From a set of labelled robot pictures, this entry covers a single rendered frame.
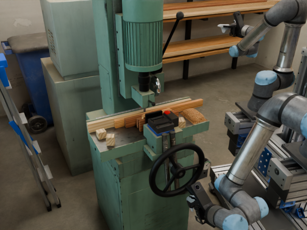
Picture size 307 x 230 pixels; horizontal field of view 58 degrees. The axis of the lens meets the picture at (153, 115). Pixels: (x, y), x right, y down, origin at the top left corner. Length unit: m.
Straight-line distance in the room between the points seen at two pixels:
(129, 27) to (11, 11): 2.32
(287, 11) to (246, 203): 1.04
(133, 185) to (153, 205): 0.23
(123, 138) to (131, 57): 0.38
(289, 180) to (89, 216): 1.40
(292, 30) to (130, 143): 1.11
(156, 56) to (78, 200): 1.45
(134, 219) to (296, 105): 1.04
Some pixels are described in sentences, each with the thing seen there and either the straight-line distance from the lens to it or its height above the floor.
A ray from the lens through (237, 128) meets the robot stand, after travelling 1.80.
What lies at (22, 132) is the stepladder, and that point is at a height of 0.71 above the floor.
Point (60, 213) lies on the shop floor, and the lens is 2.28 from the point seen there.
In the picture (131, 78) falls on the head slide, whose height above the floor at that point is 1.11.
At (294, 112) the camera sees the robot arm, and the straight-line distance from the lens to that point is 1.01.
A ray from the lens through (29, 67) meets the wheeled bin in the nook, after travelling 2.94.
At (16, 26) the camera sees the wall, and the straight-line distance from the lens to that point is 3.45.
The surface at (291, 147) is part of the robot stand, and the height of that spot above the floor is 0.82.
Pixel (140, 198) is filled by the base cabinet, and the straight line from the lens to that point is 1.54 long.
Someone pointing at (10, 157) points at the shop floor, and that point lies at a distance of 2.99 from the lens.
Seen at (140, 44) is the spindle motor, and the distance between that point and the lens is 1.23.
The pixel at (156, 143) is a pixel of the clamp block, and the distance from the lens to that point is 1.23.
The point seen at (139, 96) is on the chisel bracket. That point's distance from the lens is 1.38.
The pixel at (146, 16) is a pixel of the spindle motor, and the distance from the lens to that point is 1.20.
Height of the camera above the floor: 1.64
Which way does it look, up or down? 29 degrees down
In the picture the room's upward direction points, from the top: straight up
